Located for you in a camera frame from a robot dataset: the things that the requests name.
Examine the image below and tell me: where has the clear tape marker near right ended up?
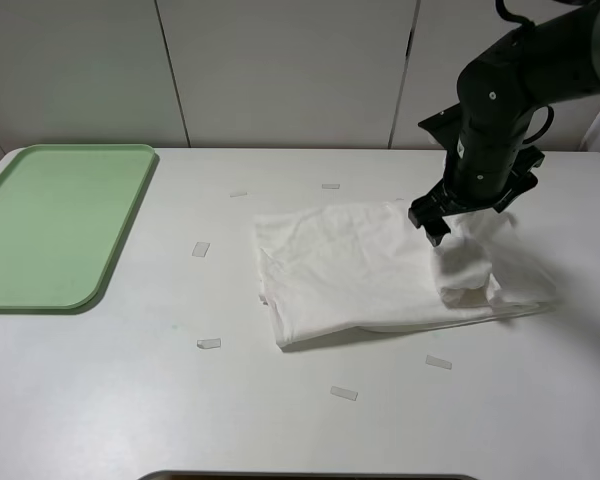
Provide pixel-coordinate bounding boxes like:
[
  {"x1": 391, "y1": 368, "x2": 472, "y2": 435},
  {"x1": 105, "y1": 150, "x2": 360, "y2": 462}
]
[{"x1": 425, "y1": 355, "x2": 452, "y2": 370}]

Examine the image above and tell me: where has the clear tape marker near centre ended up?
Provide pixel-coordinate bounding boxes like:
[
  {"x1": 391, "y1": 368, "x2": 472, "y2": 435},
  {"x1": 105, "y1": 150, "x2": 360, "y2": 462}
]
[{"x1": 330, "y1": 386, "x2": 358, "y2": 401}]

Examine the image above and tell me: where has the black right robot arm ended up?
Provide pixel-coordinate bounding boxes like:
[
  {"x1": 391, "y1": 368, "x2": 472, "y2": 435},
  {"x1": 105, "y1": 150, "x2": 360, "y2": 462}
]
[{"x1": 408, "y1": 1, "x2": 600, "y2": 246}]

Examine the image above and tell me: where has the light green plastic tray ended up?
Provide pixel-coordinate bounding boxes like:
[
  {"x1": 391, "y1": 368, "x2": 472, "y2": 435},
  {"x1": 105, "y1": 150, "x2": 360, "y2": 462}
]
[{"x1": 0, "y1": 144, "x2": 159, "y2": 314}]

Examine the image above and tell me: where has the clear tape marker mid left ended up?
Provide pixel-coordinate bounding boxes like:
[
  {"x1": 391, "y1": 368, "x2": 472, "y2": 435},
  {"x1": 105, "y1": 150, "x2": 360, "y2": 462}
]
[{"x1": 192, "y1": 242, "x2": 210, "y2": 258}]

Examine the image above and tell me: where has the white short sleeve shirt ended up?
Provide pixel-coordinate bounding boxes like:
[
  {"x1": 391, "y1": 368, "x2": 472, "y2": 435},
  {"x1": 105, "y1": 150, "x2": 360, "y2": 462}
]
[{"x1": 253, "y1": 202, "x2": 558, "y2": 348}]

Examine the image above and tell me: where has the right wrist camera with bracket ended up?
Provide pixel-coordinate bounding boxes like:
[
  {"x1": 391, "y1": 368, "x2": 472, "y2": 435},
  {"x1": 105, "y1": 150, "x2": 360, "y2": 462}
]
[{"x1": 418, "y1": 103, "x2": 462, "y2": 151}]

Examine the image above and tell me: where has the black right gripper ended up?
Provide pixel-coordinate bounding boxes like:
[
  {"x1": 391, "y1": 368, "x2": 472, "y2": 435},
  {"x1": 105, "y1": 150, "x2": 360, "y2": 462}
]
[{"x1": 408, "y1": 146, "x2": 545, "y2": 246}]

